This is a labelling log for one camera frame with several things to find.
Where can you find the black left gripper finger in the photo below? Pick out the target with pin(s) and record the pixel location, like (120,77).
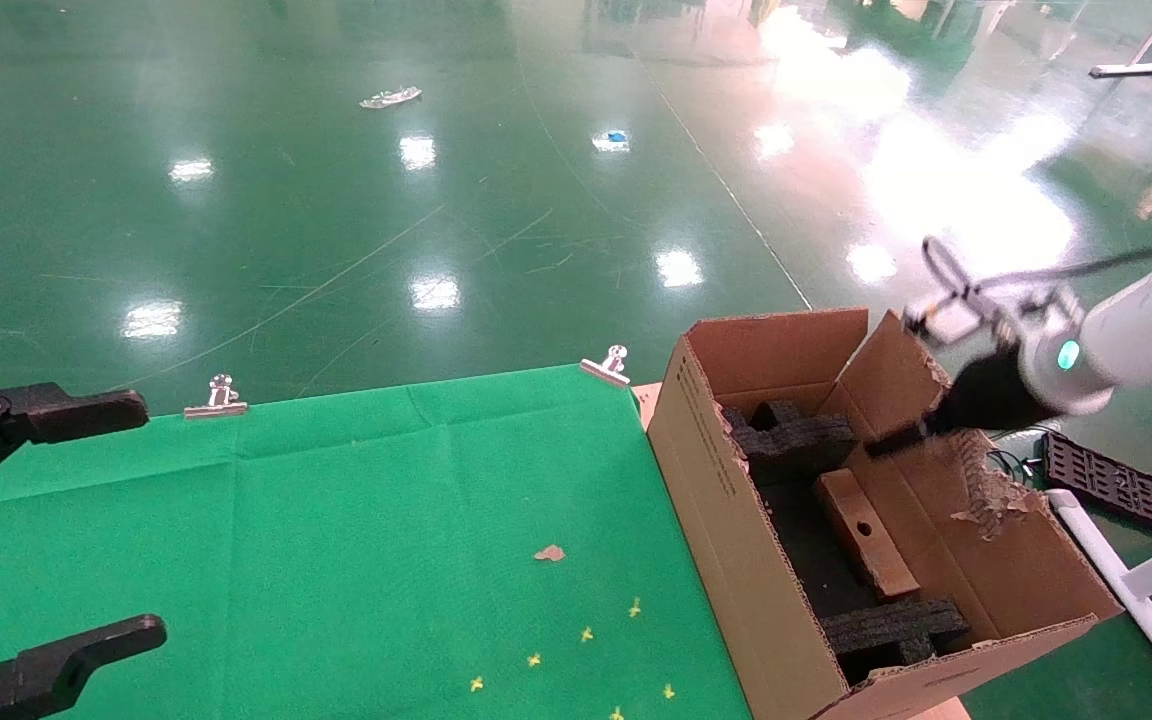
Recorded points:
(56,412)
(46,675)

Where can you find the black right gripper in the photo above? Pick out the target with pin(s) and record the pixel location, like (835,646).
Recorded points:
(986,395)

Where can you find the small cardboard box with hole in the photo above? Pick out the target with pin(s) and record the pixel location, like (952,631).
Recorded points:
(871,545)

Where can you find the large open cardboard carton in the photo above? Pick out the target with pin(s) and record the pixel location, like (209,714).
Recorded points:
(716,560)

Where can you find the small cardboard scrap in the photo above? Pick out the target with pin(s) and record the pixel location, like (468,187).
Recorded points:
(550,553)

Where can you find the black foam insert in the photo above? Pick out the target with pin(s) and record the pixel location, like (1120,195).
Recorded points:
(886,630)
(796,445)

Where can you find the silver binder clip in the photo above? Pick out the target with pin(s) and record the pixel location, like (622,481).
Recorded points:
(216,409)
(604,372)

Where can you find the black grid floor tray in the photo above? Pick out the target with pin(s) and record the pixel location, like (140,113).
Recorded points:
(1116,485)

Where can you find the green table cloth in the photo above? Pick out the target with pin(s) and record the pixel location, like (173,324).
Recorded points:
(336,550)

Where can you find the blue and white floor litter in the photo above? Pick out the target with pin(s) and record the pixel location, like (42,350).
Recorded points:
(616,137)

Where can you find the white stand base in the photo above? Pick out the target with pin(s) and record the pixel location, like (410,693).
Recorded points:
(1126,70)

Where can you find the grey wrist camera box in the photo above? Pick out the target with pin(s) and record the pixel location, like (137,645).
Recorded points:
(951,322)

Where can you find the grey metal camera bracket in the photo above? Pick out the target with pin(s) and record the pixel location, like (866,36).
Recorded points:
(1036,300)

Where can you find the white pipe frame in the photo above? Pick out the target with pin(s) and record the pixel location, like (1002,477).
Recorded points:
(1134,592)

